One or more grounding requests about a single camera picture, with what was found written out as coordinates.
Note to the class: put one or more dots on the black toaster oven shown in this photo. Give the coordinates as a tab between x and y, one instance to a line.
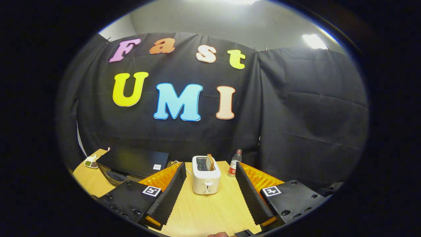
135	161

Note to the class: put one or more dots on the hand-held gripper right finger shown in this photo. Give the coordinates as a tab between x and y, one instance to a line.
251	194

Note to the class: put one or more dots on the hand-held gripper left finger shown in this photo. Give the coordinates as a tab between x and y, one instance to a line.
171	194

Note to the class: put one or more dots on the ceiling light panel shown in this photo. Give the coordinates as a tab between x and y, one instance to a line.
245	1
314	41

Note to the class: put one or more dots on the brown bread slice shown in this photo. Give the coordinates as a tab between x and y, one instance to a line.
210	162

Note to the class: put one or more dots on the white pop-up toaster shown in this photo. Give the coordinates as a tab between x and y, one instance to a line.
205	181

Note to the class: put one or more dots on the clear water bottle red label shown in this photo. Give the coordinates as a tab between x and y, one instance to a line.
234	164

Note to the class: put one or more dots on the white divided dish of beans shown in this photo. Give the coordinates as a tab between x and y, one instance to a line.
91	162

